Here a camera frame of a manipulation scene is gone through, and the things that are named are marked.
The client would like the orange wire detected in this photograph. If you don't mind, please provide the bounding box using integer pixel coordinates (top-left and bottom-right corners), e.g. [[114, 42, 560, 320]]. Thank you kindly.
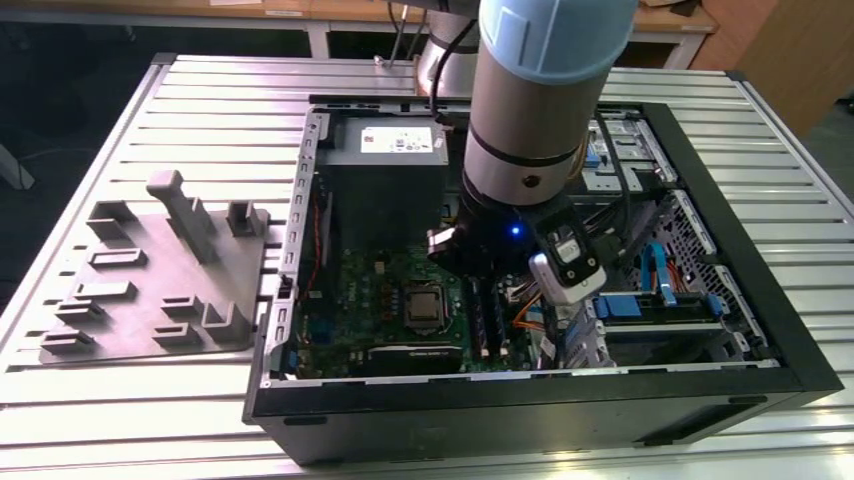
[[511, 294, 556, 332]]

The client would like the silver CPU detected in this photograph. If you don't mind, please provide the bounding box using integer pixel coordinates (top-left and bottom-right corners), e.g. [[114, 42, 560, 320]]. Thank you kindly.
[[405, 291, 445, 321]]

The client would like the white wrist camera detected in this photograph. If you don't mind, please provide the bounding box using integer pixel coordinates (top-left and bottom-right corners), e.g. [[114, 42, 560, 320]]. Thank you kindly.
[[525, 209, 609, 306]]

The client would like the wooden desk white frame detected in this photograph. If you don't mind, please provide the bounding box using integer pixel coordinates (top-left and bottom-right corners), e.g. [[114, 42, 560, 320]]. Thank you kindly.
[[0, 0, 719, 71]]

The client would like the CPU socket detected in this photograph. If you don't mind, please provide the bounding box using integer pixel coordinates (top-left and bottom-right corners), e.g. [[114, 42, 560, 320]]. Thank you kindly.
[[397, 283, 453, 335]]

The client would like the grey parts rack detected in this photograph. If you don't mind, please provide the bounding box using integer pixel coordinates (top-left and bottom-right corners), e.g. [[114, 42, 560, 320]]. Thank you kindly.
[[36, 169, 272, 366]]

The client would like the brown cardboard piece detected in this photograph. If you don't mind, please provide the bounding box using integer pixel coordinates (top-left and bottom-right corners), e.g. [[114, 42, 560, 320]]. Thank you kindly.
[[632, 0, 715, 17]]

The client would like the black cable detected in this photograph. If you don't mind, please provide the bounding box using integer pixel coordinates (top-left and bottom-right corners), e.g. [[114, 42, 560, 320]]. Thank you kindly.
[[592, 107, 645, 261], [428, 27, 481, 129]]

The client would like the black graphics card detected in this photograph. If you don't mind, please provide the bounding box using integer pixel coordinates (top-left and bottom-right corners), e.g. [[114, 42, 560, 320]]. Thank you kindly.
[[364, 343, 463, 376]]

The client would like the green motherboard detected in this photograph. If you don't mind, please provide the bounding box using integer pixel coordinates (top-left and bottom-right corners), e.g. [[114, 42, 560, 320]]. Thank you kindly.
[[292, 243, 535, 376]]

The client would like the white angled object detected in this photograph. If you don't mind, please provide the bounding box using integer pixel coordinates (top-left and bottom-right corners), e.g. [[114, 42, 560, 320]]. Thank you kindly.
[[0, 143, 36, 191]]

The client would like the grey power supply unit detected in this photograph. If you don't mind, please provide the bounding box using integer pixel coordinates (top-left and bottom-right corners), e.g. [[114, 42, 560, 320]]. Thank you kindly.
[[317, 115, 468, 246]]

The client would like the blue flat data cable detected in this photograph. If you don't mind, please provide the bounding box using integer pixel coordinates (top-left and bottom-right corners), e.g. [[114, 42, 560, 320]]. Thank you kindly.
[[640, 242, 679, 307]]

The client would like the wooden cabinet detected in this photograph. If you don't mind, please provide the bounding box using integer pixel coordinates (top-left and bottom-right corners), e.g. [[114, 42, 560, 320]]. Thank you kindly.
[[692, 0, 854, 137]]

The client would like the silver metal drive cage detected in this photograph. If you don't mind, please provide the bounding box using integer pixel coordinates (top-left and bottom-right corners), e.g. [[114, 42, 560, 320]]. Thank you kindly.
[[579, 107, 676, 214], [581, 293, 765, 371]]

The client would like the black PC case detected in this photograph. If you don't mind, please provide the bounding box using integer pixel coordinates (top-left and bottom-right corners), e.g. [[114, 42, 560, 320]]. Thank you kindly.
[[240, 93, 846, 469]]

